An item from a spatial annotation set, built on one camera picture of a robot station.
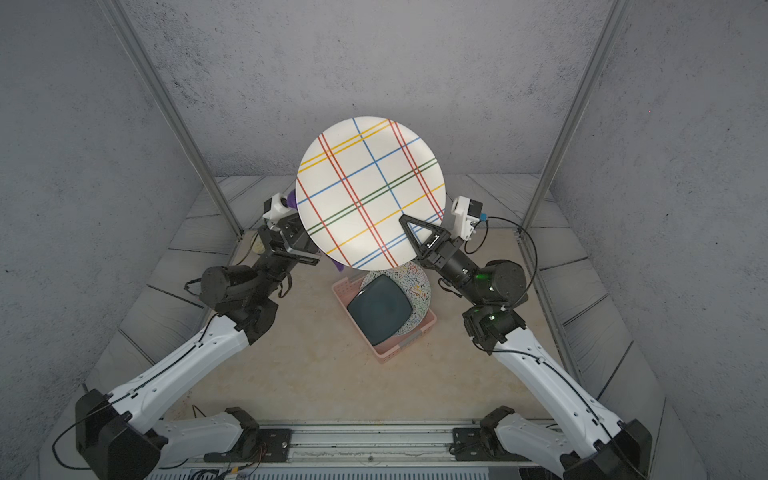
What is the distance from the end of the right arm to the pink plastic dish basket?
0.41 m

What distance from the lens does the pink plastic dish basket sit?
0.83 meters

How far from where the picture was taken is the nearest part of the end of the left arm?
478mm

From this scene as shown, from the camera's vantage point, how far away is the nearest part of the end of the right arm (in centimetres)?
48

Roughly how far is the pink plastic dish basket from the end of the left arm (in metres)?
0.41

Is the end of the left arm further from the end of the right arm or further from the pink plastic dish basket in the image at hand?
the pink plastic dish basket

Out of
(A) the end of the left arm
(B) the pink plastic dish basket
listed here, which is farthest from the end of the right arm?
(B) the pink plastic dish basket
